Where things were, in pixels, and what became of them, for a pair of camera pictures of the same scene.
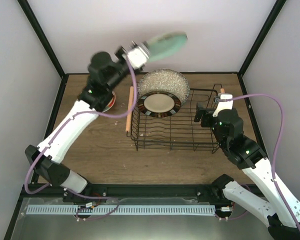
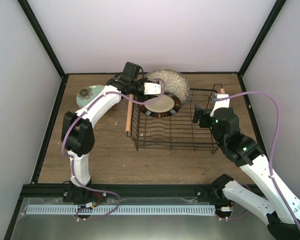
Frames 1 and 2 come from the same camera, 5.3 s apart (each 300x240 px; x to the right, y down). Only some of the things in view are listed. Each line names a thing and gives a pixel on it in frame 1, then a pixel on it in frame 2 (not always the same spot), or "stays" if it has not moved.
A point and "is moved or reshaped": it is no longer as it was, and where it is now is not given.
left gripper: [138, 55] to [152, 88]
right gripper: [200, 111] stays
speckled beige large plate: [166, 80] stays
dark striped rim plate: [159, 104] stays
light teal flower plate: [166, 44] is moved or reshaped
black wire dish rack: [179, 132] stays
